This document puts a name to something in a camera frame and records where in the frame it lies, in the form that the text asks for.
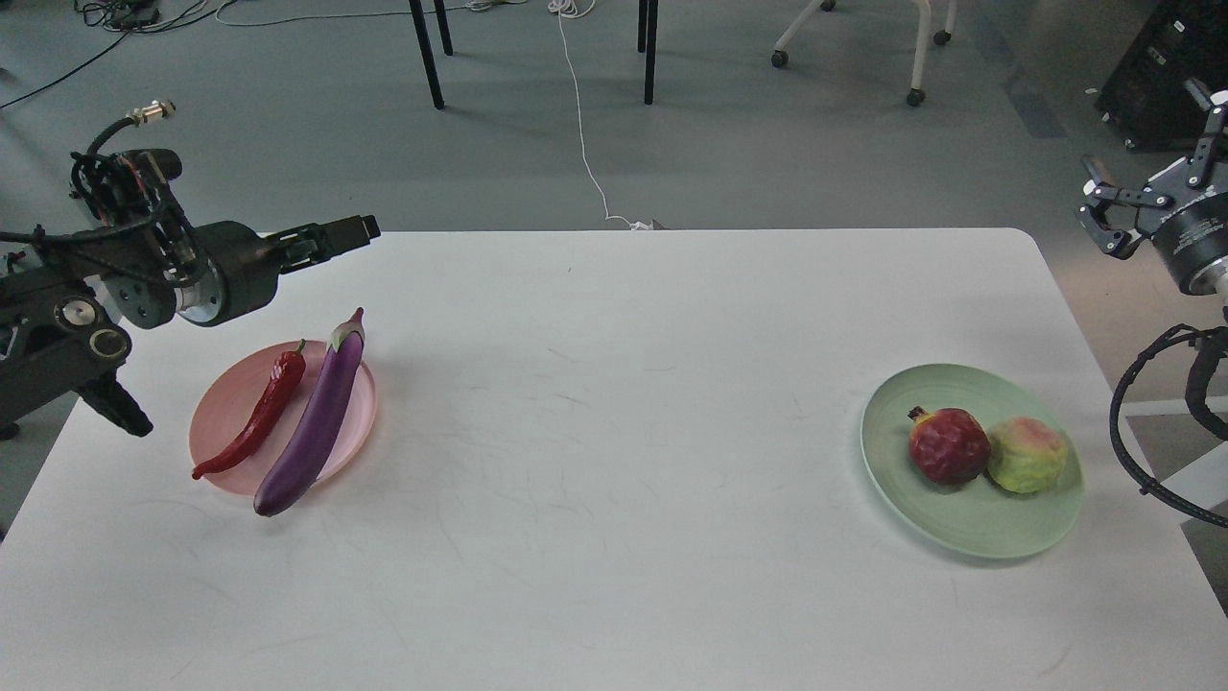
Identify black table leg left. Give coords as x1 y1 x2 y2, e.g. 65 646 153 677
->
408 0 456 110

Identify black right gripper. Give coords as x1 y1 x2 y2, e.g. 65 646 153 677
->
1075 79 1227 297

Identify black floor cables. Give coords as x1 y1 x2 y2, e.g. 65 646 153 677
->
0 0 222 110

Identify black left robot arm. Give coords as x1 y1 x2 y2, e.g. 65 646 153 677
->
1 99 379 437

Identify green plastic plate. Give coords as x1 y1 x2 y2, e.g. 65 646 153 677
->
860 365 1086 560

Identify red pomegranate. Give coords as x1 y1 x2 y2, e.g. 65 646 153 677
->
907 406 991 487

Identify red chili pepper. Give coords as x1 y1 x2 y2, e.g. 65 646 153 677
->
190 340 306 480

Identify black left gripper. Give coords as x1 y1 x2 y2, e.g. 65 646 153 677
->
177 215 382 326

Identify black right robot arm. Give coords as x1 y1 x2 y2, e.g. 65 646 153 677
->
1075 79 1227 528

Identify black table leg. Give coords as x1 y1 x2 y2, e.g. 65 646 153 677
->
408 0 456 110
637 0 659 106

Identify white floor cable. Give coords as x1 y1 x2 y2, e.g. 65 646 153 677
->
549 0 666 232

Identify pink plastic plate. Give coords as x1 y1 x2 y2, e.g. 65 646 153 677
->
188 340 379 500

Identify purple eggplant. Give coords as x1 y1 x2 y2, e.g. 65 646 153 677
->
253 307 366 517

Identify black equipment box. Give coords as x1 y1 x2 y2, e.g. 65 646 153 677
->
1094 1 1227 152

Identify white office chair base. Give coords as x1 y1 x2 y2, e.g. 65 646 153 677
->
768 1 964 108

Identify black table leg right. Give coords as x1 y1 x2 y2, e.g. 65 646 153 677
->
637 0 659 106

